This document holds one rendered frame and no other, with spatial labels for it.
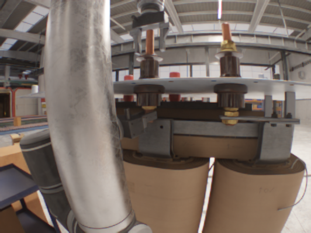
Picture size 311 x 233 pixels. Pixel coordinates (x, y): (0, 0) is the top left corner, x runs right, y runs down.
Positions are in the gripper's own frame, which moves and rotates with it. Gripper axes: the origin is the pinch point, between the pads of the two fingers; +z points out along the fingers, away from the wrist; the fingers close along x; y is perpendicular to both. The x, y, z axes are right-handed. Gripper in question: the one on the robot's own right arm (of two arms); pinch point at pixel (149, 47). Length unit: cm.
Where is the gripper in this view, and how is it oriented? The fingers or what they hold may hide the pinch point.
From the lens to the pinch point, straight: 57.1
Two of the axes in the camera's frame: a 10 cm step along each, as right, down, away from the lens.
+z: -0.1, 10.0, 0.8
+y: -4.0, 0.7, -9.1
